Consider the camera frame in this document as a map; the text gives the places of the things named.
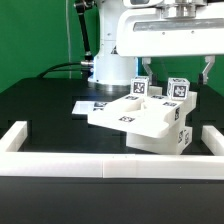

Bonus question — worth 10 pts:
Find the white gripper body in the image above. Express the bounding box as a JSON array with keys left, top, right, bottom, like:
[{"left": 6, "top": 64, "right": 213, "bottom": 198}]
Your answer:
[{"left": 116, "top": 0, "right": 224, "bottom": 57}]

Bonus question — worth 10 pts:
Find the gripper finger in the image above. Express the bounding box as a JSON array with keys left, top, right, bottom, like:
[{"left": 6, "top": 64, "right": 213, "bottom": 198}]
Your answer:
[
  {"left": 198, "top": 55, "right": 215, "bottom": 85},
  {"left": 142, "top": 57, "right": 157, "bottom": 84}
]

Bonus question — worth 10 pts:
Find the white chair back bar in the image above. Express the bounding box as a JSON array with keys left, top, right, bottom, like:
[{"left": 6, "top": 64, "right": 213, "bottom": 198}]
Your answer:
[{"left": 156, "top": 91, "right": 197, "bottom": 126}]

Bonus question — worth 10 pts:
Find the white chair back part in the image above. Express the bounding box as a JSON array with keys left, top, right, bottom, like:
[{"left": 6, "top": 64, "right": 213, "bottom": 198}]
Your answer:
[{"left": 87, "top": 87, "right": 173, "bottom": 138}]

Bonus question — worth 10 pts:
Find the white tag sheet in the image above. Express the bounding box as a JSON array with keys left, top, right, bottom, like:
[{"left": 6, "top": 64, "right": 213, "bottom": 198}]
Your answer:
[{"left": 72, "top": 101, "right": 106, "bottom": 115}]

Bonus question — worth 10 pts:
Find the black camera stand pole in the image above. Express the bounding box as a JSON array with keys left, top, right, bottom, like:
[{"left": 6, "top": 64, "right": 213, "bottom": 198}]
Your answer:
[{"left": 74, "top": 0, "right": 95, "bottom": 67}]

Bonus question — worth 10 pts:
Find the black cable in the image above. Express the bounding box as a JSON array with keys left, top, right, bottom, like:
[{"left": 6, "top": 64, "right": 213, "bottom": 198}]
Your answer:
[{"left": 36, "top": 61, "right": 92, "bottom": 79}]

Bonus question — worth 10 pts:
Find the white U-shaped fence frame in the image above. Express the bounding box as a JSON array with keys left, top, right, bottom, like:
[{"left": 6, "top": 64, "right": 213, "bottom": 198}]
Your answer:
[{"left": 0, "top": 121, "right": 224, "bottom": 180}]

